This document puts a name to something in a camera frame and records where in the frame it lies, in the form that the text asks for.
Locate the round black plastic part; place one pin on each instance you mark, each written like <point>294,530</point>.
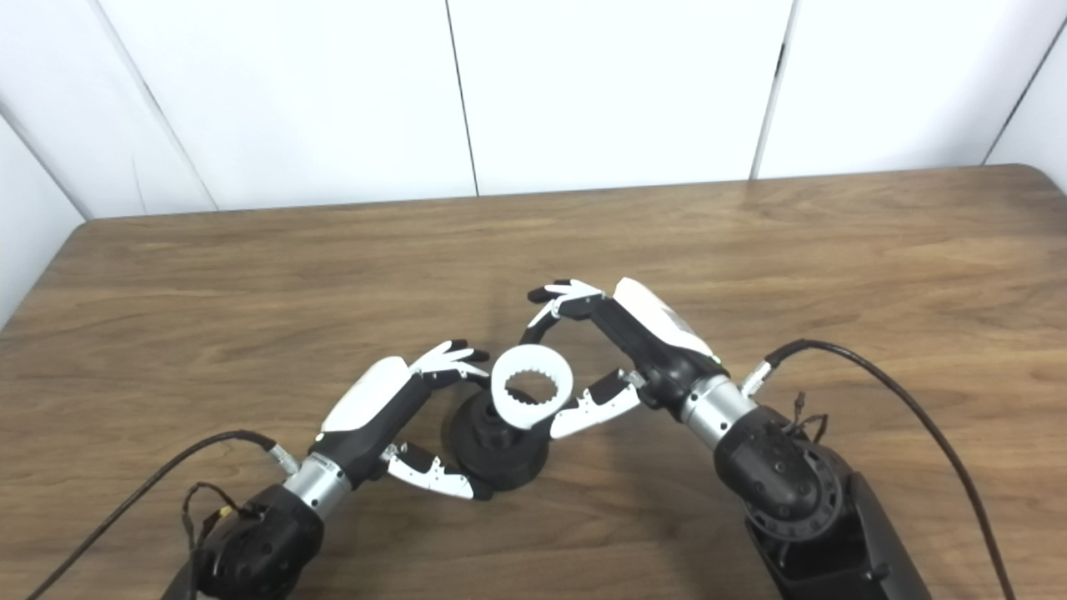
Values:
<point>500,458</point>

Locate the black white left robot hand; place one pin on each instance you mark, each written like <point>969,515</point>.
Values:
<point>371,404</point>

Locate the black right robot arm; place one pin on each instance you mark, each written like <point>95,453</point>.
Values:
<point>783,483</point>

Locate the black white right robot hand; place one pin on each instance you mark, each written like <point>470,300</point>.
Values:
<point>658,333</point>

